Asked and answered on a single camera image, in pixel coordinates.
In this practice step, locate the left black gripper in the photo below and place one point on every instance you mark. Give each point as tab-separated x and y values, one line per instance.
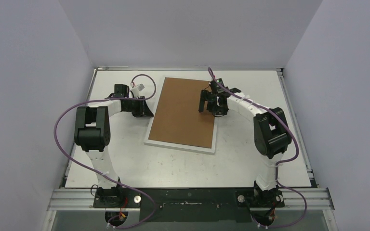
144	111

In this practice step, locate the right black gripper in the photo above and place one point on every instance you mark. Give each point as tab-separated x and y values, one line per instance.
208	96

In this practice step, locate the white picture frame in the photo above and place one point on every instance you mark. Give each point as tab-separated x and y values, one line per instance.
178	145

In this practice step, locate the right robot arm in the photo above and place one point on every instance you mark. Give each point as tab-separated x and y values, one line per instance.
270	136

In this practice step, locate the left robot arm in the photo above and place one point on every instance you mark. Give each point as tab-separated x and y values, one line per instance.
93	134

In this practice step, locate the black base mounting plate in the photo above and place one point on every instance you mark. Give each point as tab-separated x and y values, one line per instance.
189	204

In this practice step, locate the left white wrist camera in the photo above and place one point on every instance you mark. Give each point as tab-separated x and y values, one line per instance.
136	89

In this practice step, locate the aluminium rail front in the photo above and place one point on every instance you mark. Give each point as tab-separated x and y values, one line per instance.
82	200

